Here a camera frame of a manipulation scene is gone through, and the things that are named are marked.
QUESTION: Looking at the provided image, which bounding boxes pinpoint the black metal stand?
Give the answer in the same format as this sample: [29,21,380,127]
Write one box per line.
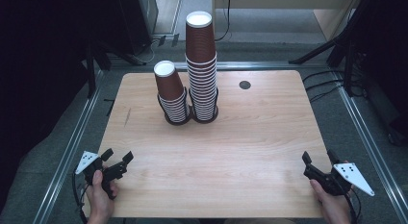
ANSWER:
[84,40,113,99]

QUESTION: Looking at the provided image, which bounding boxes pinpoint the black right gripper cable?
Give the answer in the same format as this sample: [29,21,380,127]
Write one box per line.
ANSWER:
[344,187,363,224]

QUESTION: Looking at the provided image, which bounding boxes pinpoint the tall stack of brown cups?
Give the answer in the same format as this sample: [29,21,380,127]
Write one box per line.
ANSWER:
[185,52,219,123]

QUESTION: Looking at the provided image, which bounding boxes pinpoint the person's left hand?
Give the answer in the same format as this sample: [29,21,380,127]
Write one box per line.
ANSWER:
[84,169,119,220]

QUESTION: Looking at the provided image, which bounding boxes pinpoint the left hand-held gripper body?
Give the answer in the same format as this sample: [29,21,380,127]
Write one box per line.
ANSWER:
[74,150,128,200]

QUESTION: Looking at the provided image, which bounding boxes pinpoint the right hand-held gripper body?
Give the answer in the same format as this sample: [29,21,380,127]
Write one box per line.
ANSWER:
[302,162,375,197]

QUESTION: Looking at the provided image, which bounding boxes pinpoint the black wire cup holder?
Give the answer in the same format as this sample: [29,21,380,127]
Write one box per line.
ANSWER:
[156,86,220,127]

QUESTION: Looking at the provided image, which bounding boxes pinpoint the short stack of brown cups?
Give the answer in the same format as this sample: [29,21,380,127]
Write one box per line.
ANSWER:
[153,60,191,124]

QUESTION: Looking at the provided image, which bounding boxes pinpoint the white floor cable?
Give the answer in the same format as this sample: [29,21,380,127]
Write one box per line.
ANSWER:
[133,37,166,65]

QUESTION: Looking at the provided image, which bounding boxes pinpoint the black cabinet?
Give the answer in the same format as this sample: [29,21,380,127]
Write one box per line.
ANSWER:
[115,0,160,56]

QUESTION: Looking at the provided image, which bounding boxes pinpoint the black hanging cable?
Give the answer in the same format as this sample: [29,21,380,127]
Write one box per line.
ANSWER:
[214,0,233,43]

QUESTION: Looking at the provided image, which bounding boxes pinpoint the light wooden furniture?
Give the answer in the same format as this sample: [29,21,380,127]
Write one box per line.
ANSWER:
[212,0,364,42]

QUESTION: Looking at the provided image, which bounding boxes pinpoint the black floor cables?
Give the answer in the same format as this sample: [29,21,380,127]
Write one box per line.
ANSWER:
[301,68,369,104]

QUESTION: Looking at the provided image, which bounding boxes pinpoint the black tripod stand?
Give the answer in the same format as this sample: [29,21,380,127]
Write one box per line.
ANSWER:
[288,0,408,98]

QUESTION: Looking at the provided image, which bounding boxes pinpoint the aluminium frame rail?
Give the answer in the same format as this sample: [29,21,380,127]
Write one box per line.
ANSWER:
[32,69,106,224]
[331,71,408,224]
[109,60,325,72]

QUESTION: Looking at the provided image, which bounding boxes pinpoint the person's right hand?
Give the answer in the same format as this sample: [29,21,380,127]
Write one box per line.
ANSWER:
[309,159,354,221]

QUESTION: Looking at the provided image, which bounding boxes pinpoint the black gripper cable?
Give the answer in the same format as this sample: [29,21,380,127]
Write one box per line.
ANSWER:
[71,171,89,224]
[344,187,363,224]

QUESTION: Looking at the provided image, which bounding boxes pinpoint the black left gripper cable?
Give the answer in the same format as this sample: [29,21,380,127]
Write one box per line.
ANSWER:
[71,171,89,224]

